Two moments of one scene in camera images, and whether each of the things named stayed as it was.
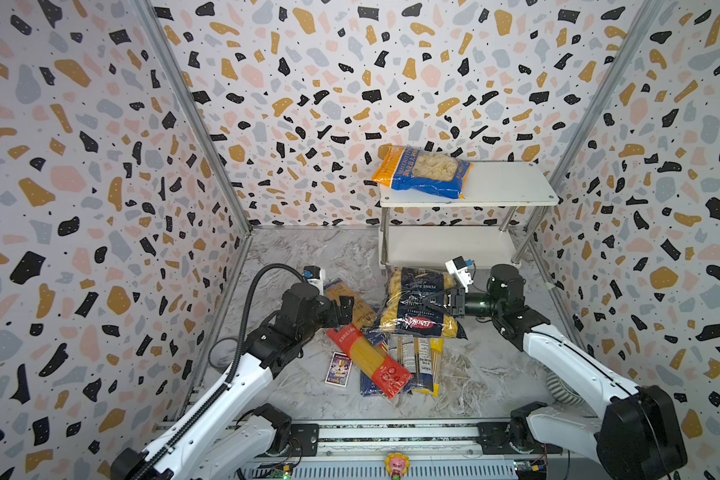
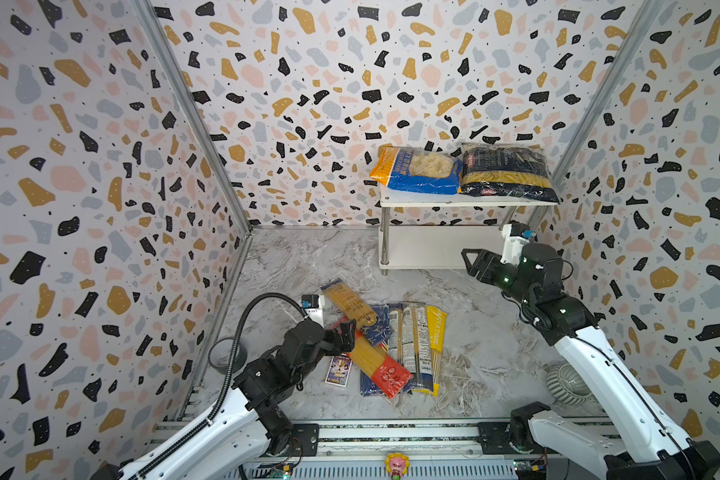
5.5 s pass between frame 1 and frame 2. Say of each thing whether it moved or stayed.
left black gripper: moved
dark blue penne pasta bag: moved
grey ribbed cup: stayed
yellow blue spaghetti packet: stayed
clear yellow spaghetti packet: stayed
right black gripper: moved
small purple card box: stayed
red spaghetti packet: stayed
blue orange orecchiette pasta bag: stayed
